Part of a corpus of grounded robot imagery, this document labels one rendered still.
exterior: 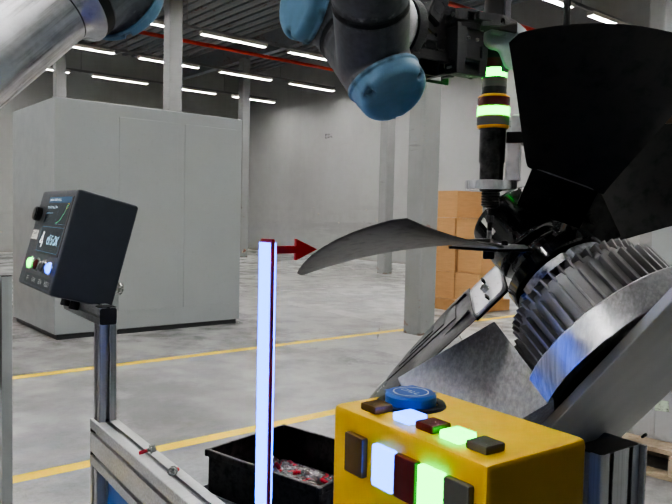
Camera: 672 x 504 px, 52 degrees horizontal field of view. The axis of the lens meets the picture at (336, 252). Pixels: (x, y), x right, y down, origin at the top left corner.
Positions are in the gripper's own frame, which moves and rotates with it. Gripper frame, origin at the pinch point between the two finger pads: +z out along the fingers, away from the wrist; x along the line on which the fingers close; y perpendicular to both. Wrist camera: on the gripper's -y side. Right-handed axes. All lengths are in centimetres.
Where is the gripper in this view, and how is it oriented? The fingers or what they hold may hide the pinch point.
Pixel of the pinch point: (511, 36)
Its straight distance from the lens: 102.2
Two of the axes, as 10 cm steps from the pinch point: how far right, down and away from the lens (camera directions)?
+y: -0.2, 10.0, 0.5
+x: 5.8, 0.5, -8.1
